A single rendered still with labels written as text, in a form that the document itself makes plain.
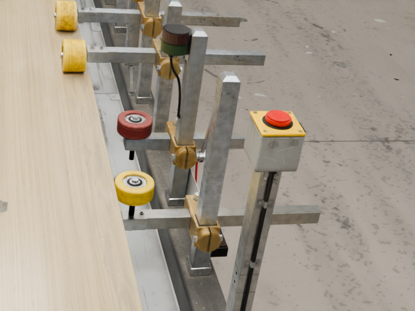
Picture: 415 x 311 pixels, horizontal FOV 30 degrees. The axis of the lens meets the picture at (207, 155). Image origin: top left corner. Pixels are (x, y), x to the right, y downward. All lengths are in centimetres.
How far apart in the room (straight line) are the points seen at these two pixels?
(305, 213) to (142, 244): 41
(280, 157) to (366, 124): 276
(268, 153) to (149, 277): 68
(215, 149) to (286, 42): 321
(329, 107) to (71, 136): 246
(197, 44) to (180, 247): 45
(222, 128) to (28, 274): 44
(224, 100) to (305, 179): 196
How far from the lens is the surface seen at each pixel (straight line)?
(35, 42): 211
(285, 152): 118
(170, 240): 176
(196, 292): 163
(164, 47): 164
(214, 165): 150
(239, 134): 186
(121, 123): 175
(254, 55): 204
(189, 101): 171
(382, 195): 340
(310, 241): 301
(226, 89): 142
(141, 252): 183
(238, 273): 134
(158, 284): 175
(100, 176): 157
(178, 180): 182
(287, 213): 168
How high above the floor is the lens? 178
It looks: 32 degrees down
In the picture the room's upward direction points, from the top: 9 degrees clockwise
